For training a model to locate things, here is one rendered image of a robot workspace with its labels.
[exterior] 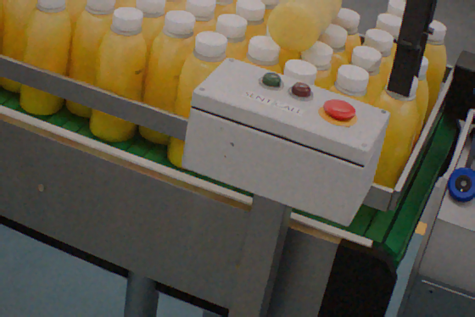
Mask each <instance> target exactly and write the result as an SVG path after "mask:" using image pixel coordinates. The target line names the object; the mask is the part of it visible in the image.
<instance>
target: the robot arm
mask: <svg viewBox="0 0 475 317"><path fill-rule="evenodd" d="M436 2H437V0H406V4H405V8H404V12H403V14H404V15H403V18H402V20H401V24H400V33H399V35H398V37H395V38H394V39H393V43H396V44H397V48H396V50H395V54H394V61H393V64H392V68H391V71H390V77H389V80H388V85H387V91H390V92H394V93H397V94H399V95H401V96H405V97H409V95H410V92H411V88H412V85H413V84H412V82H413V79H414V76H416V77H417V79H418V77H419V72H420V69H421V66H422V59H423V55H424V53H425V50H426V48H425V47H426V44H427V41H428V34H431V35H433V33H434V28H432V27H430V24H431V23H433V16H434V14H433V13H434V10H435V7H436V5H437V3H436ZM425 32H426V33H425Z"/></svg>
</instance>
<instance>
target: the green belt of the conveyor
mask: <svg viewBox="0 0 475 317"><path fill-rule="evenodd" d="M0 105H2V106H4V107H6V108H9V109H12V110H15V111H18V112H20V113H22V114H26V115H28V116H30V117H33V118H34V119H39V120H42V121H45V122H48V123H49V124H51V125H56V126H57V127H60V128H62V129H65V130H67V131H70V132H72V131H73V132H75V133H77V134H79V135H82V136H86V137H88V138H90V139H93V140H95V141H97V142H101V143H103V144H106V145H108V146H111V147H115V148H117V149H119V150H122V151H124V152H126V153H130V154H133V155H135V156H138V157H140V158H143V159H146V160H149V161H152V162H155V163H156V164H161V165H164V166H165V167H168V168H171V169H173V170H177V171H180V172H182V173H184V174H187V175H191V176H194V177H196V178H199V179H201V180H204V181H207V182H210V183H213V184H215V185H217V186H222V187H224V188H226V189H229V190H232V191H235V192H238V193H241V194H243V195H245V196H248V197H253V196H254V194H253V193H251V192H247V191H244V190H242V189H240V188H237V187H235V186H231V185H228V184H226V183H223V182H220V181H217V180H214V179H211V178H209V177H207V176H204V175H201V174H198V173H195V172H192V171H187V170H182V169H180V168H178V167H176V166H175V165H174V164H173V163H172V162H171V161H170V160H169V158H168V156H167V150H168V146H163V145H158V144H154V143H152V142H149V141H147V140H146V139H144V138H143V137H142V136H141V135H140V133H139V130H138V125H137V133H136V135H135V136H134V137H133V138H131V139H130V140H127V141H125V142H106V141H104V140H102V139H99V138H97V137H96V136H94V135H93V134H92V133H91V131H90V119H88V118H82V117H79V116H77V115H74V114H72V113H71V112H70V111H69V110H68V109H67V107H66V105H65V100H64V106H63V107H62V108H61V109H60V110H59V111H58V112H57V113H54V114H48V115H46V116H40V115H34V114H30V113H28V112H26V111H25V110H24V109H23V108H22V107H20V94H19V93H17V92H16V93H13V92H9V91H7V90H5V89H4V88H3V87H2V86H1V85H0ZM441 117H442V119H441ZM440 119H441V120H440ZM439 121H440V122H439ZM437 125H438V126H437ZM454 126H455V121H454V120H453V119H452V118H451V117H450V116H449V115H447V114H443V115H442V112H441V113H440V115H439V117H438V119H437V121H436V124H435V126H434V128H433V130H432V132H431V134H430V137H429V139H428V141H427V143H426V145H425V147H424V149H423V152H422V155H421V157H420V158H419V160H418V162H417V164H416V167H415V169H414V171H413V173H412V175H411V178H410V179H409V181H408V183H407V185H406V187H405V191H404V193H403V195H402V197H401V199H400V201H399V202H398V204H397V206H396V208H395V210H394V211H393V210H391V209H388V211H387V212H385V211H380V210H378V209H375V208H372V207H369V206H366V205H365V204H363V203H362V204H361V206H360V207H359V209H358V211H357V213H356V214H355V217H354V218H353V219H352V221H351V223H350V225H349V226H343V225H340V224H338V223H335V222H333V221H331V220H326V219H323V218H322V217H319V216H317V215H316V216H314V215H313V214H308V213H306V212H303V211H301V210H298V209H294V208H293V210H292V212H293V213H295V214H299V215H302V216H304V217H306V218H309V219H313V220H317V221H320V222H322V223H324V224H327V225H331V226H333V227H336V228H339V229H340V230H342V231H347V232H349V233H354V234H356V235H358V236H362V237H364V238H367V239H370V240H371V241H372V245H374V246H377V247H380V246H381V247H382V248H383V249H384V250H385V251H386V252H387V253H388V254H389V255H390V256H391V257H392V258H393V259H394V262H393V264H394V268H395V270H396V271H397V269H398V268H399V265H400V263H401V261H402V258H403V257H404V255H405V252H406V249H407V248H408V246H409V244H410V241H411V239H412V237H413V236H414V232H415V229H416V226H417V224H418V222H419V220H420V218H421V216H422V214H423V212H424V209H425V208H426V206H427V204H428V199H429V197H430V195H431V192H432V190H433V189H434V187H435V184H436V182H437V180H438V178H439V173H440V171H441V170H442V167H443V166H444V163H445V159H446V157H447V155H448V152H449V150H450V148H451V144H452V142H453V141H454V138H455V134H456V131H457V129H456V128H455V127H454ZM436 128H437V130H436ZM435 130H436V131H435ZM434 132H435V133H434ZM433 133H434V135H433ZM432 136H433V138H432ZM431 138H432V140H431ZM430 142H431V143H430ZM429 143H430V144H429ZM428 144H429V146H428ZM426 149H427V151H426ZM425 151H426V153H425ZM424 153H425V155H424V157H423V154H424ZM422 158H423V161H422ZM421 161H422V163H421ZM420 163H421V165H420V167H419V168H418V166H419V164H420ZM417 168H418V170H417V172H416V169H417ZM415 172H416V174H415ZM414 176H415V178H414V180H413V182H412V183H411V181H412V179H413V177H414ZM410 183H411V186H410V188H409V190H408V192H407V193H406V191H407V189H408V187H409V185H410ZM405 194H406V195H405ZM404 197H405V198H404ZM403 198H404V200H403ZM402 201H403V203H402ZM401 203H402V204H401ZM400 205H401V206H400ZM399 208H400V209H399ZM398 209H399V211H398ZM397 211H398V213H397ZM396 213H397V214H396ZM395 215H396V216H395ZM394 216H395V219H394ZM393 219H394V222H393V224H392V225H391V223H392V221H393ZM390 225H391V227H390ZM389 227H390V229H389V231H388V228H389ZM387 231H388V234H387V235H386V233H387ZM385 235H386V236H385ZM384 237H385V238H384ZM383 238H384V240H383ZM382 240H383V243H382ZM381 243H382V245H381Z"/></svg>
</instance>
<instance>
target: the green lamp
mask: <svg viewBox="0 0 475 317"><path fill-rule="evenodd" d="M262 82H263V83H264V84H265V85H267V86H280V85H281V84H282V77H281V76H280V75H279V74H277V73H275V72H267V73H265V74H264V75H263V77H262Z"/></svg>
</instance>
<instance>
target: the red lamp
mask: <svg viewBox="0 0 475 317"><path fill-rule="evenodd" d="M291 91H292V93H293V94H295V95H297V96H300V97H308V96H310V86H309V85H308V84H306V83H304V82H301V81H300V82H296V83H294V84H293V86H292V90H291Z"/></svg>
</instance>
